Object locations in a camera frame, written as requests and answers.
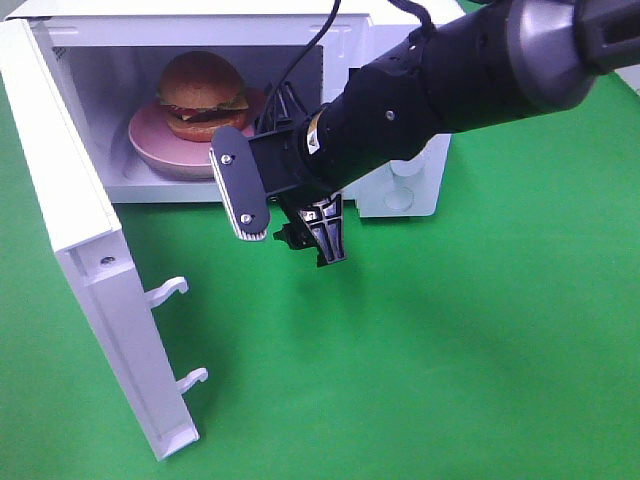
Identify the white microwave oven body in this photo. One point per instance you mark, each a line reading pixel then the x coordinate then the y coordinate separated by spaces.
pixel 114 52

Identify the white microwave door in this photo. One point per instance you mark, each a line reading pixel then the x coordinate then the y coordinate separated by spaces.
pixel 87 238

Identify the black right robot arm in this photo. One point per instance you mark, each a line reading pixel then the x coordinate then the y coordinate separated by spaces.
pixel 508 60

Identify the round white door release button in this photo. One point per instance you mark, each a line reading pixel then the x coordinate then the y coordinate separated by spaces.
pixel 400 199

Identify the lower white microwave knob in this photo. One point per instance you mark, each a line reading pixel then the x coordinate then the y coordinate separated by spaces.
pixel 402 168

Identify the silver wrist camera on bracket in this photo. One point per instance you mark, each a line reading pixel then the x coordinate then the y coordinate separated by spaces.
pixel 249 171

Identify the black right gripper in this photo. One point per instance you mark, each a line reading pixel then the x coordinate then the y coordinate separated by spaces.
pixel 315 209

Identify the burger with orange bun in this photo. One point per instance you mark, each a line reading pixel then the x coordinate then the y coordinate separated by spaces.
pixel 199 92

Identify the green table cloth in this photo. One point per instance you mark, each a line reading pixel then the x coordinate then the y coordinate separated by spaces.
pixel 496 339

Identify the pink round plate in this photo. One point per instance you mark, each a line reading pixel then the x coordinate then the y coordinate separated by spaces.
pixel 180 149

